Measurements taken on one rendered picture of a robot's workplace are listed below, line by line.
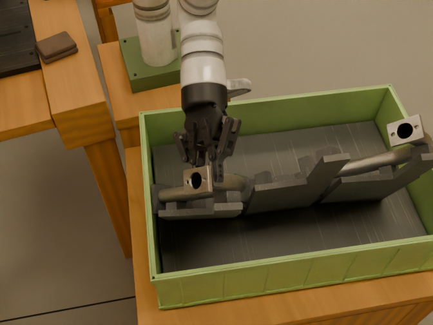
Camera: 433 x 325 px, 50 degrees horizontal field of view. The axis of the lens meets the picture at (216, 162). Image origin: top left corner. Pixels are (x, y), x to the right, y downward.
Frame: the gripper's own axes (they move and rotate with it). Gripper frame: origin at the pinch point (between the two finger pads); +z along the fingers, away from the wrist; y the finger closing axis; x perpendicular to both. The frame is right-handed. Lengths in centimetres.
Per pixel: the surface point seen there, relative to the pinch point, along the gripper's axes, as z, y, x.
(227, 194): 2.9, 1.4, 2.8
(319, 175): -0.2, 8.3, 19.6
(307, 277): 18.6, -2.8, 30.2
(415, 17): -118, -40, 230
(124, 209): -1, -83, 43
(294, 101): -21.6, -8.8, 40.0
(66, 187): -16, -142, 53
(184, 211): 4.8, -11.4, 5.2
